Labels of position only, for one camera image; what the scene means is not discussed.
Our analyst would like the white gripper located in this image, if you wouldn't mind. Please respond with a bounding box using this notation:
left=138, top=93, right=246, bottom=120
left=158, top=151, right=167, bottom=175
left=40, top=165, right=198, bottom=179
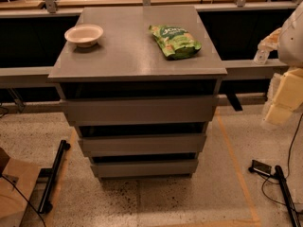
left=258, top=28, right=303, bottom=126

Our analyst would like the grey drawer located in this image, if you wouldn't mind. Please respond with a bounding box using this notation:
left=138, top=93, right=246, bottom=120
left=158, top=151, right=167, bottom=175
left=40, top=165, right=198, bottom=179
left=62, top=96, right=218, bottom=126
left=79, top=133, right=206, bottom=157
left=91, top=159, right=198, bottom=178

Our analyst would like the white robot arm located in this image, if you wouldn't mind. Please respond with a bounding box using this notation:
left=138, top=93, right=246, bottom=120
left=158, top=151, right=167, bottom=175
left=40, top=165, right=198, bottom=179
left=254, top=2, right=303, bottom=128

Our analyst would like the grey drawer cabinet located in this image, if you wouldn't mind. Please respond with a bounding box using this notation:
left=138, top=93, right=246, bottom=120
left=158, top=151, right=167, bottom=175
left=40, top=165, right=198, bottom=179
left=48, top=6, right=226, bottom=164

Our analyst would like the grey bottom drawer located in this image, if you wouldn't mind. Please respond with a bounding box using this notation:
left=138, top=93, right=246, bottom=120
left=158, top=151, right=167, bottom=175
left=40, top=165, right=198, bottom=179
left=91, top=159, right=198, bottom=178

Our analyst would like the grey top drawer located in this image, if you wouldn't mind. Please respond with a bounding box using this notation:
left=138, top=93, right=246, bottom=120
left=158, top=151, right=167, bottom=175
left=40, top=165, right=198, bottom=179
left=62, top=96, right=218, bottom=126

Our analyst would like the small black floor box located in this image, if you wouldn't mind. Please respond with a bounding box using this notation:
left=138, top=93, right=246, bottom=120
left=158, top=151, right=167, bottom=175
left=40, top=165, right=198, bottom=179
left=248, top=160, right=272, bottom=177

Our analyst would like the black stand leg right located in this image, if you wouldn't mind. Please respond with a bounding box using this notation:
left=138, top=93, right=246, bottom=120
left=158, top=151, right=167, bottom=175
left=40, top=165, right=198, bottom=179
left=275, top=166, right=301, bottom=227

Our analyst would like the black stand leg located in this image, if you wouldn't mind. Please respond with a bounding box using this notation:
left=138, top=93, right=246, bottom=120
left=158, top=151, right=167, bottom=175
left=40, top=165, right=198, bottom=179
left=275, top=166, right=301, bottom=227
left=38, top=140, right=70, bottom=214

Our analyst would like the green chip bag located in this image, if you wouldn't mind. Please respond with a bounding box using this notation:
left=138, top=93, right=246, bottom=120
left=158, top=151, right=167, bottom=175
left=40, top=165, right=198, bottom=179
left=149, top=25, right=202, bottom=60

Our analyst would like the white paper bowl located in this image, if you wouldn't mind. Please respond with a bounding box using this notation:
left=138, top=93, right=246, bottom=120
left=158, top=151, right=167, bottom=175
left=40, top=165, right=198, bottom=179
left=64, top=25, right=103, bottom=47

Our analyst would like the black stand leg left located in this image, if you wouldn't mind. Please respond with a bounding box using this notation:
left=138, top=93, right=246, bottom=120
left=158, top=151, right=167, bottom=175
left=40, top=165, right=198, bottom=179
left=38, top=140, right=70, bottom=214

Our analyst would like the wooden board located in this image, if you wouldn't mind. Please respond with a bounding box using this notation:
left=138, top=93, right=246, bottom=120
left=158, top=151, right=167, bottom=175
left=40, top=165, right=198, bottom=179
left=0, top=158, right=40, bottom=227

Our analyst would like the grey metal rail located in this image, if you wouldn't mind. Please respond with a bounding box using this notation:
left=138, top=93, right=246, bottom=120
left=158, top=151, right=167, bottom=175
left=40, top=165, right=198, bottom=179
left=0, top=59, right=288, bottom=89

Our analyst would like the black cable left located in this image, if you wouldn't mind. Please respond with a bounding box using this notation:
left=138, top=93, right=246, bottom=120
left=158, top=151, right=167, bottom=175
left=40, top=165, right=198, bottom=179
left=0, top=173, right=47, bottom=227

